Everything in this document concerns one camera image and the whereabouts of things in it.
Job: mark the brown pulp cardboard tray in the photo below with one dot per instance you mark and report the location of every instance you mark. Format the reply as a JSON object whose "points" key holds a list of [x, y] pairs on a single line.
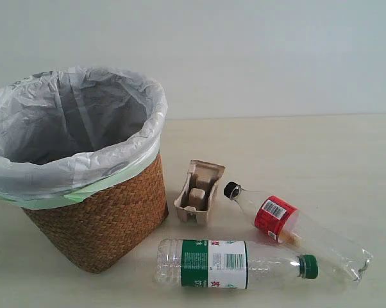
{"points": [[199, 191]]}

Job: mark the clear bottle green cap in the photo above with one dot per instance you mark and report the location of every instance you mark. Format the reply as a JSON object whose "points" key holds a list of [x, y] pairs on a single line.
{"points": [[218, 264]]}

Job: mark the clear bottle red label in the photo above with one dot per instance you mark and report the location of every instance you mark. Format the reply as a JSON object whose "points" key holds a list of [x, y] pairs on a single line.
{"points": [[288, 226]]}

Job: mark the woven wicker waste basket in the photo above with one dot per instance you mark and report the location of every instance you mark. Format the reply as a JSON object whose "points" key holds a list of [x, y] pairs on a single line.
{"points": [[96, 233]]}

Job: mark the translucent white bin liner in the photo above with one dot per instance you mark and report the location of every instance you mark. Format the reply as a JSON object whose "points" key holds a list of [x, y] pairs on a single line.
{"points": [[66, 135]]}

